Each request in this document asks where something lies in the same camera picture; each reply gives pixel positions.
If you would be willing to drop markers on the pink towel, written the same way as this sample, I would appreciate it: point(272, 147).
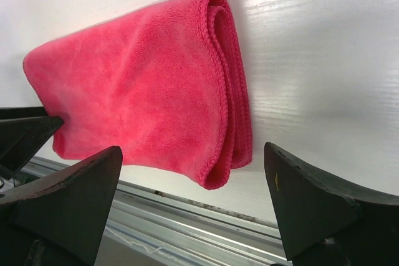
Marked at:
point(165, 83)

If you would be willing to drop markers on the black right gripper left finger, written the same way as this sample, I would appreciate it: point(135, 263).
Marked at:
point(60, 218)

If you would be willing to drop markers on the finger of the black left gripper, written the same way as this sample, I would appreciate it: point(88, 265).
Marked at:
point(22, 112)
point(21, 139)

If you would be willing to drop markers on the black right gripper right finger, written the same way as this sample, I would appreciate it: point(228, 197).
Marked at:
point(326, 220)

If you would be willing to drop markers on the aluminium mounting rail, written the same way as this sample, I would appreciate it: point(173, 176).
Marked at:
point(177, 231)

